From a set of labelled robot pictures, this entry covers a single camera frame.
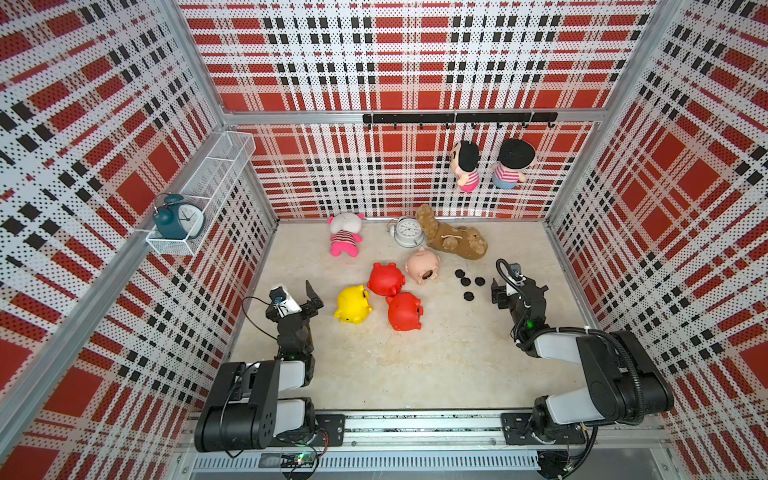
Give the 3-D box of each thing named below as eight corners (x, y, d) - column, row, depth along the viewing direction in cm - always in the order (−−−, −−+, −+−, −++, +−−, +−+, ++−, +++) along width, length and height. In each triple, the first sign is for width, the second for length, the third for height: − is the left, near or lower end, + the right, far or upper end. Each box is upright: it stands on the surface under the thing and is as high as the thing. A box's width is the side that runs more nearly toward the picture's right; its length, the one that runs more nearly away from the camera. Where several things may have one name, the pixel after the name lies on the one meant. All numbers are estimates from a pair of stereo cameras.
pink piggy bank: (421, 289, 102) (422, 276, 96) (403, 273, 106) (403, 259, 100) (441, 274, 106) (443, 260, 100) (422, 258, 111) (424, 245, 104)
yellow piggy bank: (338, 327, 93) (334, 315, 87) (343, 297, 100) (339, 284, 94) (370, 327, 93) (368, 315, 87) (372, 297, 100) (370, 284, 94)
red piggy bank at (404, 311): (393, 338, 91) (393, 327, 85) (385, 307, 98) (383, 295, 92) (425, 329, 93) (426, 318, 86) (414, 300, 99) (415, 287, 93)
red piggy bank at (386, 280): (365, 289, 100) (363, 278, 95) (379, 267, 106) (378, 256, 101) (394, 301, 97) (393, 291, 92) (407, 278, 103) (407, 268, 98)
